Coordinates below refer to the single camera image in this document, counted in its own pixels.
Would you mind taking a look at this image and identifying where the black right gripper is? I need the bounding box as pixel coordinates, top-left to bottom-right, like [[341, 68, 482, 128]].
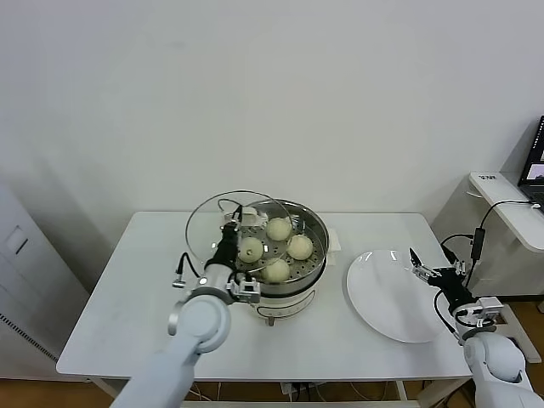
[[408, 247, 475, 307]]

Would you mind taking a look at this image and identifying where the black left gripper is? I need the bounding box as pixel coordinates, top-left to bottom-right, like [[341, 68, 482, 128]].
[[211, 205, 244, 267]]

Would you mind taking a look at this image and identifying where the round glass pot lid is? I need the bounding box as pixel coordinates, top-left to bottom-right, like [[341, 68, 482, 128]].
[[185, 190, 295, 274]]

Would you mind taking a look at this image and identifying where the white steamed baozi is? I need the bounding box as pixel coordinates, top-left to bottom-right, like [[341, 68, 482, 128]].
[[286, 235, 315, 261], [237, 236, 264, 263], [260, 258, 292, 285], [265, 217, 293, 242]]

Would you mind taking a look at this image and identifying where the stainless steel steamer basket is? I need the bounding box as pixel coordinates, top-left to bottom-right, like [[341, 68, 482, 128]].
[[220, 199, 343, 295]]

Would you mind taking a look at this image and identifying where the large white round plate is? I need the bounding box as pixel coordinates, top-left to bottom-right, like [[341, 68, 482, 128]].
[[345, 249, 453, 344]]

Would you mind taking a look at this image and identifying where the white side desk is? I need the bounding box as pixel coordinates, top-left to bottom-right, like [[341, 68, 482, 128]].
[[428, 171, 544, 366]]

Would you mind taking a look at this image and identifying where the cream white electric cooker base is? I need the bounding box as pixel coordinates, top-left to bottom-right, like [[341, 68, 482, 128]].
[[254, 250, 337, 329]]

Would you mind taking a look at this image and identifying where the black open laptop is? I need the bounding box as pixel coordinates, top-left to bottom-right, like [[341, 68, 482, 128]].
[[517, 115, 544, 204]]

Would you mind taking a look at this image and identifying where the white grey cabinet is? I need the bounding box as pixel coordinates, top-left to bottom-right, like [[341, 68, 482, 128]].
[[0, 182, 90, 382]]

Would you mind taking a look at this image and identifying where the black cooker power cord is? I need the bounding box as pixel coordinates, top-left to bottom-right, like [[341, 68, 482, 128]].
[[217, 197, 244, 222]]

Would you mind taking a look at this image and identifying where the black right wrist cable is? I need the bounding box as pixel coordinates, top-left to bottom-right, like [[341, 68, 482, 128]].
[[433, 288, 462, 345]]

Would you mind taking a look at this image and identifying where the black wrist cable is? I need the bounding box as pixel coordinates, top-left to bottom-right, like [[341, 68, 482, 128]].
[[172, 252, 201, 290], [433, 288, 462, 345]]

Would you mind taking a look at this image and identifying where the black power adapter with cable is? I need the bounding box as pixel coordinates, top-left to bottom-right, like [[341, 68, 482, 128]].
[[439, 201, 543, 292]]

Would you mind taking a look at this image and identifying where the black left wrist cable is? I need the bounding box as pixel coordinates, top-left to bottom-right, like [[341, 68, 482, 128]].
[[172, 252, 201, 290]]

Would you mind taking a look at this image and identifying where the white table frame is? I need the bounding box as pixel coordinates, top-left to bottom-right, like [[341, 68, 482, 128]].
[[84, 377, 473, 408]]

